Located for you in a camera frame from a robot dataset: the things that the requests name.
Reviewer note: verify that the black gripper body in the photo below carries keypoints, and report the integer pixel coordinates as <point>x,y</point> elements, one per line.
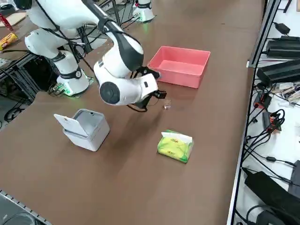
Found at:
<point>145,102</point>

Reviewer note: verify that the small glass beaker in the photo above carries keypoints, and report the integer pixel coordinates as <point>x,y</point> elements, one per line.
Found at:
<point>167,104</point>

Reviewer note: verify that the white tissue sheet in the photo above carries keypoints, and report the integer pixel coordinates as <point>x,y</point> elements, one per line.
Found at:
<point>178,136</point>

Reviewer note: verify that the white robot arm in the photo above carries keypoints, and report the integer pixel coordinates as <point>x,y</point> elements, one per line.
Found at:
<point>145,11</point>
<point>122,63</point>

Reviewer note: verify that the pink plastic container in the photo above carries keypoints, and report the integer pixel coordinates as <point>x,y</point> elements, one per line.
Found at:
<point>182,70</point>

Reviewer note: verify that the green tissue pack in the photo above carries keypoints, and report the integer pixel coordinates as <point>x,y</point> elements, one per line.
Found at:
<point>173,150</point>

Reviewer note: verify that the white lidded trash bin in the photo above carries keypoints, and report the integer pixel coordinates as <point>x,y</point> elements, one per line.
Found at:
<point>93,136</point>

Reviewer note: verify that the black orange connector box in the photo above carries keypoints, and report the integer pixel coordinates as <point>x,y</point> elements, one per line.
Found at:
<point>263,100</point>

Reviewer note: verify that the black orange power strip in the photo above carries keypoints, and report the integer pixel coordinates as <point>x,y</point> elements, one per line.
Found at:
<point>273,122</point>

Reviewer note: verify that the large black power adapter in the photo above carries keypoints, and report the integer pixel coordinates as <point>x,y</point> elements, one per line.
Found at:
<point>279,71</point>
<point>283,48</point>

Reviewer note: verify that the small black power adapter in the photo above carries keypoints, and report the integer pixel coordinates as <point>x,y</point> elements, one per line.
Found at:
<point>282,28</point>

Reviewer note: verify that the yellow snack packet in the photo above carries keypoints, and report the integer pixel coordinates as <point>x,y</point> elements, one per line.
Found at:
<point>8,41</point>

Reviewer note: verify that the wooden board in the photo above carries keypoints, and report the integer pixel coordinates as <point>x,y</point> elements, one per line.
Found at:
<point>14,18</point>

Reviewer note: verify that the red tool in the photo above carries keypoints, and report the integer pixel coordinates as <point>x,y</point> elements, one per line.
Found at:
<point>5,22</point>

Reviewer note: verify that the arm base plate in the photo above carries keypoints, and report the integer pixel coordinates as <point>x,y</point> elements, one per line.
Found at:
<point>92,80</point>

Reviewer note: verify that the aluminium frame post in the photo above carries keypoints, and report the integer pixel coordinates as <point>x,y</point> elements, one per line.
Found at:
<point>263,35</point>

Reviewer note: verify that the aluminium table rail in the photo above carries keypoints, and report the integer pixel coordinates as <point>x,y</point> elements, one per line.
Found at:
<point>23,206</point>

